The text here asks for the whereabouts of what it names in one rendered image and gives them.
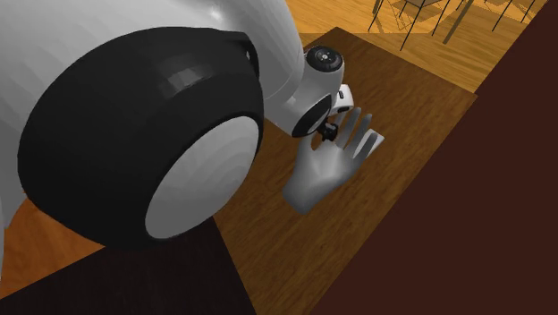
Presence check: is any grey hand sculpture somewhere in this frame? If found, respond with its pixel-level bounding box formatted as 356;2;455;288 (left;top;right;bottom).
282;106;386;216

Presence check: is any brown wooden table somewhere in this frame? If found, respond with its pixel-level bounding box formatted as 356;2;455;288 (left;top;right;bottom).
213;26;478;315

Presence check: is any black-legged chair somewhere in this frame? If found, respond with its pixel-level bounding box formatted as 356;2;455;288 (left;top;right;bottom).
491;0;538;32
368;0;464;52

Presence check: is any olive-legged dining table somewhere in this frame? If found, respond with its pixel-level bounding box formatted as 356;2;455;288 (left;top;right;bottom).
442;0;477;46

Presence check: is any dark robot stand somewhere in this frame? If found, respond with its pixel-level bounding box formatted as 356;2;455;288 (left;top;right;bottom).
0;217;258;315

